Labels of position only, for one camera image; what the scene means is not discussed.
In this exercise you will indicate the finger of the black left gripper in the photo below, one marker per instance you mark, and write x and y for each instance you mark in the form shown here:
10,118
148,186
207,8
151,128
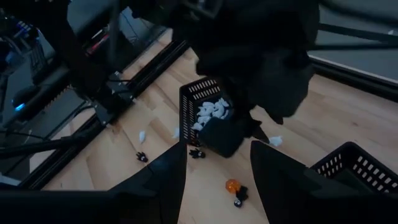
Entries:
222,137
255,127

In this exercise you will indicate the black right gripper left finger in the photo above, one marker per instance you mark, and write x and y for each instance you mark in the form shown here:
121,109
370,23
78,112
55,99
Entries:
140,202

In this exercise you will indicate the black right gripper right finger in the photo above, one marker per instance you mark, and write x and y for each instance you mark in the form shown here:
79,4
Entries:
286,202

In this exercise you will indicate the white ghost decoration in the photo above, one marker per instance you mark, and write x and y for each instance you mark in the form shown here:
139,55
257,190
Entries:
203,111
225,114
196,126
217,111
203,119
142,137
207,104
222,102
276,141
176,133

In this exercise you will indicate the black slotted plastic basket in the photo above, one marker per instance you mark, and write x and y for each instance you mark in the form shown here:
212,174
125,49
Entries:
357,168
186,102

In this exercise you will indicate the orange pumpkin decoration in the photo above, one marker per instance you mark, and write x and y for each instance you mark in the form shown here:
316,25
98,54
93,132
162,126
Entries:
232,186

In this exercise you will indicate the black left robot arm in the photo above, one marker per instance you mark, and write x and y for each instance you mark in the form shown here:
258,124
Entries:
233,25

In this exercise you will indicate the black device blue light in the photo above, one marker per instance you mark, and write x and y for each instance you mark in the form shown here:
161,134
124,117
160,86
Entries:
26,96

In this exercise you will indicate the black table frame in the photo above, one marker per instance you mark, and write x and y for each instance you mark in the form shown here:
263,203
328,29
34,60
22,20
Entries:
155,67

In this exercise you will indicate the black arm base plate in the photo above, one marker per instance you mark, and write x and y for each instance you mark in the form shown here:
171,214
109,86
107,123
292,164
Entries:
107,93

